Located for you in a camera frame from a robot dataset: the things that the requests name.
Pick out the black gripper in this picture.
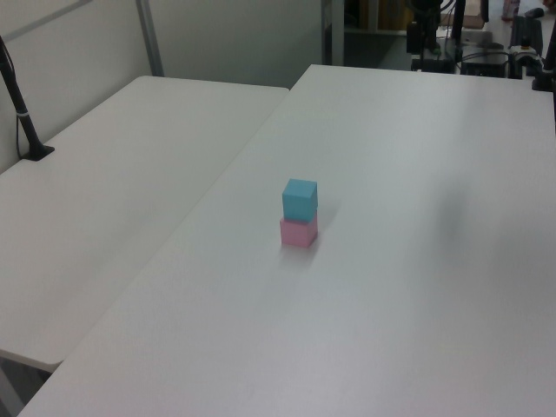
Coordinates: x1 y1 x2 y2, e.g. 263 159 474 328
407 0 442 55

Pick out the blue cube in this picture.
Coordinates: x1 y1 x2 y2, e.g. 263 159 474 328
281 177 318 223

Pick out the pink cube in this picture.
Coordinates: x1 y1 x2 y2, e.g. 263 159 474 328
279 211 319 248

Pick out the black upright pole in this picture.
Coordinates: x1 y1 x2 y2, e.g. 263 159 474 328
450 0 467 45

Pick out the cardboard box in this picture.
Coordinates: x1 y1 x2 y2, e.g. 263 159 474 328
438 11 486 30

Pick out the black electronics box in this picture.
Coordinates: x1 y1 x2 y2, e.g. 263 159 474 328
460 51 510 78

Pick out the emergency stop button box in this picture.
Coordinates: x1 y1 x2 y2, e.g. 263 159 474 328
507 37 545 80

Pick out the black chair back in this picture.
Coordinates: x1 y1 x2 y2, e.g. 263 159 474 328
511 16 544 50

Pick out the black clamp stand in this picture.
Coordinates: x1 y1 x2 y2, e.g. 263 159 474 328
531 25 556 92

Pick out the white side table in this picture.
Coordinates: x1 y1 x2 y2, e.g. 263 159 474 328
0 75 291 367

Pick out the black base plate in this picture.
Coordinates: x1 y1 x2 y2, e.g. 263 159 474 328
411 57 455 74

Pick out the grey metal partition post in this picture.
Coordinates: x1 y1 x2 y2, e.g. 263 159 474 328
136 0 165 78

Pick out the black camera stand pole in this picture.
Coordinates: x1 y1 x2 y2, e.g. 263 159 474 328
0 35 56 163

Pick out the thin black cable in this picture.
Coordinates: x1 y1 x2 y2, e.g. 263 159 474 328
3 43 31 160

